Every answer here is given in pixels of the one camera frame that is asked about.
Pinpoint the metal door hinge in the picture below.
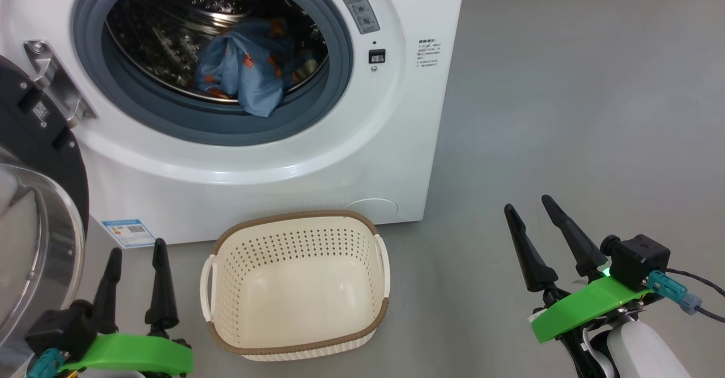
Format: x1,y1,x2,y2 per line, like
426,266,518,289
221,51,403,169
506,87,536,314
23,39,97,129

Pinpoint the cream perforated laundry basket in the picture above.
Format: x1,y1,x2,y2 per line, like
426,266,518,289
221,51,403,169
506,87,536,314
199,210,392,362

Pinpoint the steel washer drum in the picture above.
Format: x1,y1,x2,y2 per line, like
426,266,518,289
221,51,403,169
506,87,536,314
105,0,330,104

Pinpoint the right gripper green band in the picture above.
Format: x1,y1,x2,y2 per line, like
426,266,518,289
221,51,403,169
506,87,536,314
504,194,656,345

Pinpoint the round white filter cover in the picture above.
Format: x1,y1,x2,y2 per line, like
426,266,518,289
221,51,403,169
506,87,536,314
343,197,399,223

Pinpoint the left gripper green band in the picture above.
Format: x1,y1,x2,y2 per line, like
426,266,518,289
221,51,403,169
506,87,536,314
56,237,195,378

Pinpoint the black round glass washer door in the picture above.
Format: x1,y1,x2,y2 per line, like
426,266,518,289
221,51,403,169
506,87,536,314
0,55,91,378

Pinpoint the grey rubber door gasket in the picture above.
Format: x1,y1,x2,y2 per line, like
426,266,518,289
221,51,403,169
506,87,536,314
72,0,353,147

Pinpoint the blue fox-print garment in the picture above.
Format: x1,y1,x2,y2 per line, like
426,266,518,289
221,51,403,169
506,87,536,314
195,16,318,118

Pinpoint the teal-plug camera cable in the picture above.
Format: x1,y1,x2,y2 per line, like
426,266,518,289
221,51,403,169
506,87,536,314
647,268,725,323
25,348,66,378

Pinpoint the teal-plug right camera cable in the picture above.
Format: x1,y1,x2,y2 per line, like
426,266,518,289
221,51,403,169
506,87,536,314
647,268,725,323

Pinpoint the blue energy label sticker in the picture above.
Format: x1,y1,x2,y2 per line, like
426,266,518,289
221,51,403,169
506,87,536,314
101,218,155,249

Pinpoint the white front-load washing machine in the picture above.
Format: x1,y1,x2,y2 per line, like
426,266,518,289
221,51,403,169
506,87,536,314
0,0,468,247

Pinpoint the teal-plug left camera cable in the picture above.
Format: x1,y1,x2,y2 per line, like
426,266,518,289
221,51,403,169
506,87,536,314
25,348,66,378

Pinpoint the grey warning sticker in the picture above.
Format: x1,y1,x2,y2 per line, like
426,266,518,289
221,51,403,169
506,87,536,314
332,0,381,35

